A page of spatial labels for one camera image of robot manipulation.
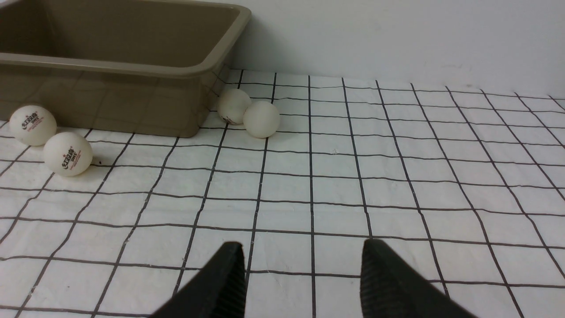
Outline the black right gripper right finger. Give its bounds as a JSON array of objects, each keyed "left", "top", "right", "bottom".
[{"left": 360, "top": 239, "right": 474, "bottom": 318}]

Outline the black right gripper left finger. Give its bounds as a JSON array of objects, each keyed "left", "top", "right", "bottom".
[{"left": 151, "top": 242, "right": 246, "bottom": 318}]

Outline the white logo ball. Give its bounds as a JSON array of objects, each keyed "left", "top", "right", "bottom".
[
  {"left": 8, "top": 105, "right": 58, "bottom": 146},
  {"left": 43, "top": 132, "right": 94, "bottom": 177}
]

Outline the white black-grid tablecloth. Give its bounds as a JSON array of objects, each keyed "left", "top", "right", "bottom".
[{"left": 0, "top": 70, "right": 565, "bottom": 318}]

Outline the olive plastic storage bin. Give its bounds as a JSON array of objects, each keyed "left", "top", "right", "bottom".
[{"left": 0, "top": 0, "right": 252, "bottom": 138}]

